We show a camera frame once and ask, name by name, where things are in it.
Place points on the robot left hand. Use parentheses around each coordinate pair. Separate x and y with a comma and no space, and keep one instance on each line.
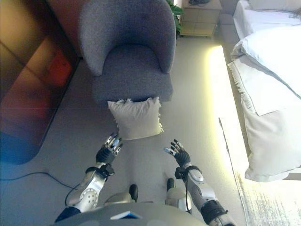
(104,155)

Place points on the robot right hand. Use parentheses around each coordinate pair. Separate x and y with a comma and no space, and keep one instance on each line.
(182,156)

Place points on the white fringed cushion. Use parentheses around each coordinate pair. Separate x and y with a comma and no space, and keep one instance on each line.
(137,120)

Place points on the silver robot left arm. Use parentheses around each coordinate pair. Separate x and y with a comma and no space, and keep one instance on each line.
(88,193)

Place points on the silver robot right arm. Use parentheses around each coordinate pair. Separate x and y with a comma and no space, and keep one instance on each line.
(207,195)

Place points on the silver robot right leg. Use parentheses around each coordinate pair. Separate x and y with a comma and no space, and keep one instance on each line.
(175,195)

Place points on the silver robot leg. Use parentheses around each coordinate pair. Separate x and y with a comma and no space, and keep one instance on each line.
(122,196)
(175,195)

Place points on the silver robot left leg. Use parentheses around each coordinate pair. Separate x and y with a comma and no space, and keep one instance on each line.
(122,196)

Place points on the grey robot torso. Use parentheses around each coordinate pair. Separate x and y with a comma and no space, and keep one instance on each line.
(131,217)

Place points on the grey fabric armchair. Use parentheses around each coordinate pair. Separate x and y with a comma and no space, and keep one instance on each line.
(131,70)

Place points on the white fringed bedspread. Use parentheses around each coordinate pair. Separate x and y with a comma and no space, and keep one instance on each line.
(275,131)

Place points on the pale patterned rug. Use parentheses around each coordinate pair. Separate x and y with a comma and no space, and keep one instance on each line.
(270,204)

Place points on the brown wooden cabinet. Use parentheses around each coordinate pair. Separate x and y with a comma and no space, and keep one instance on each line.
(28,70)

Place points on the light wooden nightstand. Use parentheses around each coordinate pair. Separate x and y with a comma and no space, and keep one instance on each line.
(200,21)

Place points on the white duvet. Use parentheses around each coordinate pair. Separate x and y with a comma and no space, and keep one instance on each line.
(270,49)

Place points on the green potted plant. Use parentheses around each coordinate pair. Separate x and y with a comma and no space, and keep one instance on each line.
(177,14)

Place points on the grey upholstered headboard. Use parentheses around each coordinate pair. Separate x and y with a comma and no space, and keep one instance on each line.
(227,18)

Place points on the black lamp base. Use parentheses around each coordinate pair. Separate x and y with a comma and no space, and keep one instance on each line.
(198,2)

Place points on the white bed mattress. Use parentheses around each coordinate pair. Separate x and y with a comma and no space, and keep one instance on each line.
(263,20)

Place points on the white bed pillow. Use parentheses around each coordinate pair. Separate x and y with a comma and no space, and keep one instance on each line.
(275,4)

